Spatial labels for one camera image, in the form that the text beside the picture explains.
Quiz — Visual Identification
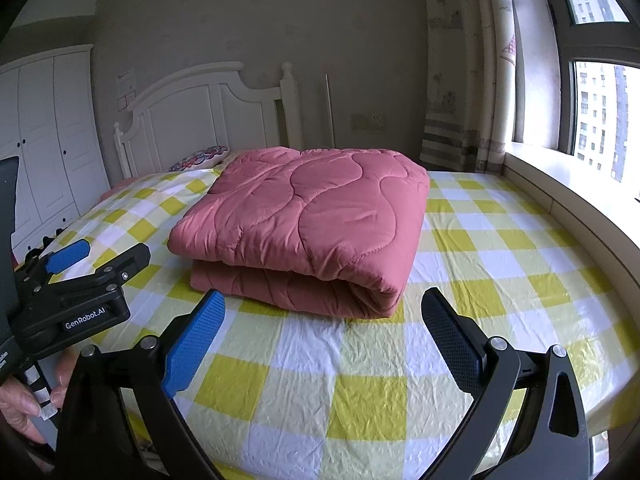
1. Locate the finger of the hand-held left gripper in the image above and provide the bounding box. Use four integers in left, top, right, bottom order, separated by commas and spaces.
22, 239, 92, 281
65, 242, 152, 291

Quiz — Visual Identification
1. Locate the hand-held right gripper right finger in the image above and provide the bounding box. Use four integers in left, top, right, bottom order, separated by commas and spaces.
421, 287, 591, 480

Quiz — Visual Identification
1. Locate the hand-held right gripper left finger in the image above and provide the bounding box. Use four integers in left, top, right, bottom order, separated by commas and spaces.
55, 290, 226, 480

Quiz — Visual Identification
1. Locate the pink quilted jacket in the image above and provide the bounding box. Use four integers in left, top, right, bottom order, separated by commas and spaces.
167, 146, 431, 320

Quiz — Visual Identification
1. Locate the person's left hand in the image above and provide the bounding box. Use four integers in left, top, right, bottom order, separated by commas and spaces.
0, 349, 78, 445

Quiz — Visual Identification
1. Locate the yellow checked bed sheet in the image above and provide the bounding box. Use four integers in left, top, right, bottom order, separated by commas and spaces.
15, 167, 640, 480

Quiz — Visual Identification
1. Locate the white wardrobe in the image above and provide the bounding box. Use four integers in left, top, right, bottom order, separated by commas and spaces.
0, 44, 112, 261

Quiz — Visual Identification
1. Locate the patterned pillow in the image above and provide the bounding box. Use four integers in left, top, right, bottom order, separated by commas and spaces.
167, 146, 231, 172

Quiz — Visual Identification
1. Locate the white wooden headboard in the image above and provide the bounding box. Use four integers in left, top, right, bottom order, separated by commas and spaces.
114, 61, 303, 178

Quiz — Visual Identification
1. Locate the white pole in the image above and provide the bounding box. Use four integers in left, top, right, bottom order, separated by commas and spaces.
324, 74, 335, 150

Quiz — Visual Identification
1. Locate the printed beige curtain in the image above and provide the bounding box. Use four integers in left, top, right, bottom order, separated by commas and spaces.
422, 0, 518, 173

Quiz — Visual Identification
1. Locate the dark framed window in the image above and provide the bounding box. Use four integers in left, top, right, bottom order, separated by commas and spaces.
515, 0, 640, 196

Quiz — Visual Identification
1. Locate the wall paper notice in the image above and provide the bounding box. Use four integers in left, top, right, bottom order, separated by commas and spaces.
116, 71, 138, 111

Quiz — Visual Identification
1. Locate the wall socket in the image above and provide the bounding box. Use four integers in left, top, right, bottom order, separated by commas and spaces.
351, 113, 387, 131

